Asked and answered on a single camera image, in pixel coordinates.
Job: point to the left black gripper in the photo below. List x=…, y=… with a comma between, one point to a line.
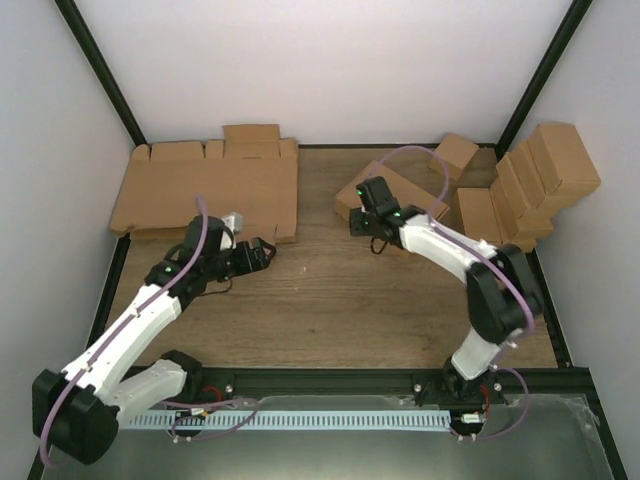
x=261, y=263

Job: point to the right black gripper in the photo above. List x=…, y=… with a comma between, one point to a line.
x=357, y=228

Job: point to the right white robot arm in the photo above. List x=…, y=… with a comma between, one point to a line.
x=503, y=298

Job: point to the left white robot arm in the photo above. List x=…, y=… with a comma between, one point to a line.
x=81, y=409

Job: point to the folded box on table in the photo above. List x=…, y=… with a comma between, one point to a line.
x=475, y=216

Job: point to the small folded cardboard box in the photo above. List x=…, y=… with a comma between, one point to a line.
x=456, y=153

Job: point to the large folded cardboard box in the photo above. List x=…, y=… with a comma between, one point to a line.
x=564, y=166

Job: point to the stack of flat cardboard blanks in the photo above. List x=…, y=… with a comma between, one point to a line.
x=252, y=170

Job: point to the row of folded boxes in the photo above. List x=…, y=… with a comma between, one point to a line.
x=520, y=223

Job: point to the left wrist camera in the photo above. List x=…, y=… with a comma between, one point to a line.
x=233, y=225

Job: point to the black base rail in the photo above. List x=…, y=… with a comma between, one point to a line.
x=425, y=386

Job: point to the right black frame post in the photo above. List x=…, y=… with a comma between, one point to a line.
x=553, y=54

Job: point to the black frame post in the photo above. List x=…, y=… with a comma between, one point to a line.
x=84, y=38
x=553, y=54

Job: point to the light blue slotted cable duct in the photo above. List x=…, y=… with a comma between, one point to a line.
x=392, y=420

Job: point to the left black frame post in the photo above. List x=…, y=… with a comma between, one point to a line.
x=84, y=38

